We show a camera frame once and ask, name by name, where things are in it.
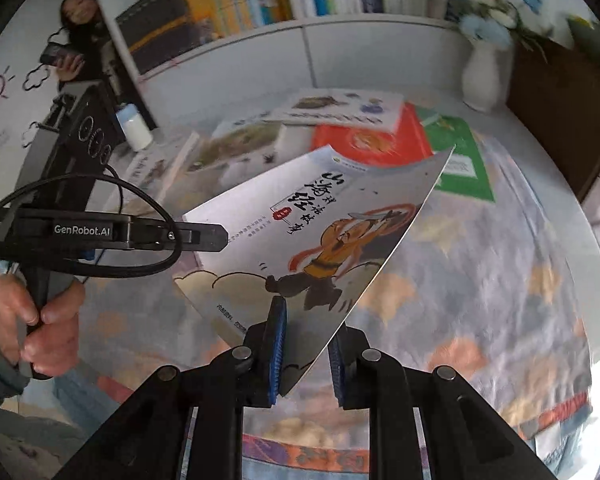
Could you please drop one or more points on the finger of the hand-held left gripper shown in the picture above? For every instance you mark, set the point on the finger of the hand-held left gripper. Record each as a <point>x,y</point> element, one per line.
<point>205,237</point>

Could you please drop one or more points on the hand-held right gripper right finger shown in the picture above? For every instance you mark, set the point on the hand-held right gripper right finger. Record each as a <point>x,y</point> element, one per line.
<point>337,365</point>

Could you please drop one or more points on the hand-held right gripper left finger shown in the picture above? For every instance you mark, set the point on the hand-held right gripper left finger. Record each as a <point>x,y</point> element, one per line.
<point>278,340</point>

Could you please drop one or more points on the landscape cover book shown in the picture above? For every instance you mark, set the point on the landscape cover book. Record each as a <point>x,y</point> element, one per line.
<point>240,142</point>

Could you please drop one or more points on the white book orange warrior figure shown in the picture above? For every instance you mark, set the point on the white book orange warrior figure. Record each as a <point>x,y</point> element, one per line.
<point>330,220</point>

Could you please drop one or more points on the person's left hand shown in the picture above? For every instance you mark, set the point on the person's left hand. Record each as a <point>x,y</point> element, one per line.
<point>55,340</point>

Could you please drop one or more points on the white bottle blue cap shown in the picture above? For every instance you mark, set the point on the white bottle blue cap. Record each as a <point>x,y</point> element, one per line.
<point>136,132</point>

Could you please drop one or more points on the small pale cover book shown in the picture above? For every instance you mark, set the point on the small pale cover book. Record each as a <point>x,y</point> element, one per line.
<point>155,165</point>

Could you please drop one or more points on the stack of dark boxed volumes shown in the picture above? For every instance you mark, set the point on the stack of dark boxed volumes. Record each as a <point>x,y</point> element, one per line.
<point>165,25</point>

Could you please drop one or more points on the printed tablecloth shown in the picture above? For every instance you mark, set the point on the printed tablecloth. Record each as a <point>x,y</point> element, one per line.
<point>480,285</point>

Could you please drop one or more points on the white book colourful illustrations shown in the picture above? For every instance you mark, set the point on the white book colourful illustrations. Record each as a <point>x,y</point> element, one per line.
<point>340,107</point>

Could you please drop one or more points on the red cover book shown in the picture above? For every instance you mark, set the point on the red cover book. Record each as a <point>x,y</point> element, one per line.
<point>375,142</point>

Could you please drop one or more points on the green cover book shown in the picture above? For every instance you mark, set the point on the green cover book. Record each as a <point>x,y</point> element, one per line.
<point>465,165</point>

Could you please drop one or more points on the white vase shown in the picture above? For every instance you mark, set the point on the white vase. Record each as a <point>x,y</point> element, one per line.
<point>485,80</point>

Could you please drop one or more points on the brown wooden cabinet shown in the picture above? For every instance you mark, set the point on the brown wooden cabinet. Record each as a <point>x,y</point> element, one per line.
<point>565,105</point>

